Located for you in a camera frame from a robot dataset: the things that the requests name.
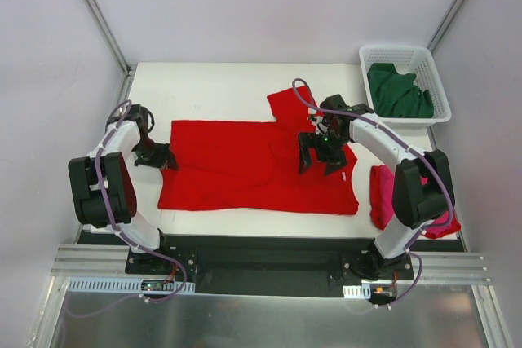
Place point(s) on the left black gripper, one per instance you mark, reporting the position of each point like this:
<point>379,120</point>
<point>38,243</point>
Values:
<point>156,155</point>

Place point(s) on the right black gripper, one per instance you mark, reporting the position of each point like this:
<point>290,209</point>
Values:
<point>320,152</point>

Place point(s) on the red t shirt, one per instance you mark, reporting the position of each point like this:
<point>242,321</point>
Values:
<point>254,165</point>
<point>431,233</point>

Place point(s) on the white plastic basket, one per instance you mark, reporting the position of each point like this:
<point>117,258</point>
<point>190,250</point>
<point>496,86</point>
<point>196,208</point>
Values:
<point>408,59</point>

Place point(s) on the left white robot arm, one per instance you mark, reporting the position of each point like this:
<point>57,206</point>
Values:
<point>102,190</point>

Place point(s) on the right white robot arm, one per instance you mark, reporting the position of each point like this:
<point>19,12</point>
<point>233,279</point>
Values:
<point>422,188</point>

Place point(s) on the folded red t shirt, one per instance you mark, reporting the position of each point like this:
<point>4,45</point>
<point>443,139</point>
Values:
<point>431,233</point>

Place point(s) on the green t shirt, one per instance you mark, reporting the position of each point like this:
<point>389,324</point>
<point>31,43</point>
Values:
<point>396,95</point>

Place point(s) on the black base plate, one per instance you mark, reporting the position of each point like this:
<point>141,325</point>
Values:
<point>270,266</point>

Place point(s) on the aluminium rail frame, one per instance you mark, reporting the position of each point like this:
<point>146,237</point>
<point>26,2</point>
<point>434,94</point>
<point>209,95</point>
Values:
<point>444,305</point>

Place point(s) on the right white cable duct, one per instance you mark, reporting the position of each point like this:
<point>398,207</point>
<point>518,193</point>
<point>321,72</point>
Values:
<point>362,291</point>

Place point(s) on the white cable duct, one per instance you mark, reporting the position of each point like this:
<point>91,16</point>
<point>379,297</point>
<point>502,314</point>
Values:
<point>362,291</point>
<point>128,285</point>

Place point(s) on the left white cable duct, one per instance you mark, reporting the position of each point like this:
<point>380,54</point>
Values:
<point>128,285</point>

